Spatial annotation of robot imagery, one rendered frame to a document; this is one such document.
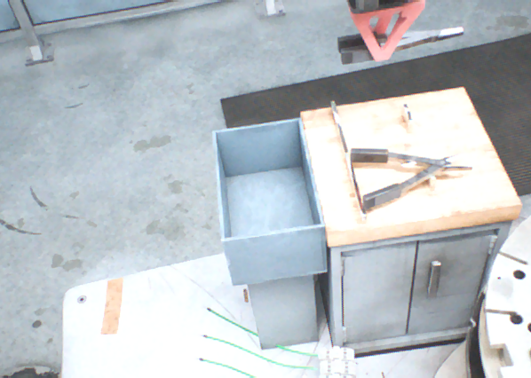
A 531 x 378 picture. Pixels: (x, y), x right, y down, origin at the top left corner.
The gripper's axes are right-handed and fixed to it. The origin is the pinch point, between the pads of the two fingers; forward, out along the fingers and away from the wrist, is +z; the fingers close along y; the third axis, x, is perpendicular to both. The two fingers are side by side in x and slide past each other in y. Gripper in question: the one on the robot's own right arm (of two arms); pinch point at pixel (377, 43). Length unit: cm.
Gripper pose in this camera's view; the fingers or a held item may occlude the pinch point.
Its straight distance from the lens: 68.5
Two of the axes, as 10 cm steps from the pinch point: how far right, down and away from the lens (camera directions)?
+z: 1.1, 6.5, 7.6
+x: 9.9, -1.7, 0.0
